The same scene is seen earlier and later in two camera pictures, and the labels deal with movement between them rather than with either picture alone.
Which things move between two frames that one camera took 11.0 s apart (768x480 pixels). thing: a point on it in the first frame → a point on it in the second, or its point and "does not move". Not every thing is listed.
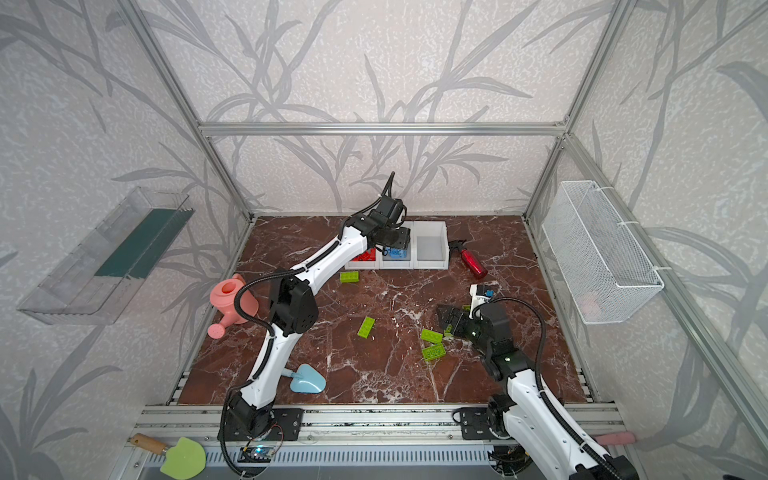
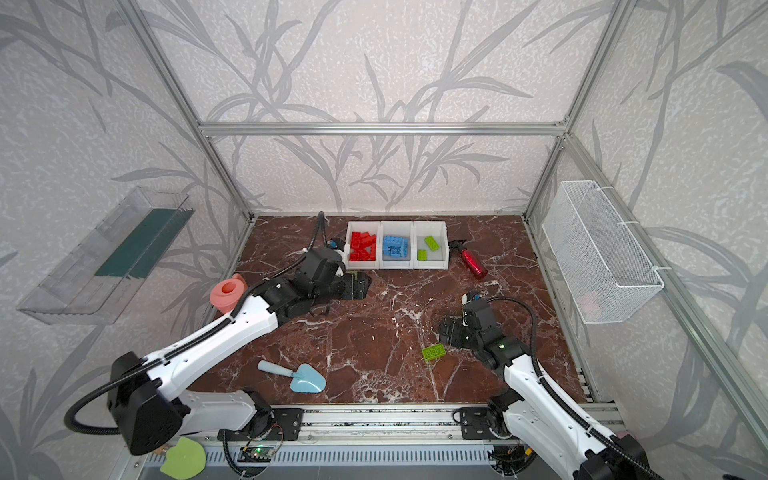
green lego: [431, 336] → [432, 244]
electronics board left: [256, 454] does not move
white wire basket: [607, 276] does not move
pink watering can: [223, 295] does not move
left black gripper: [395, 238] → [352, 285]
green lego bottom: [434, 352] does not move
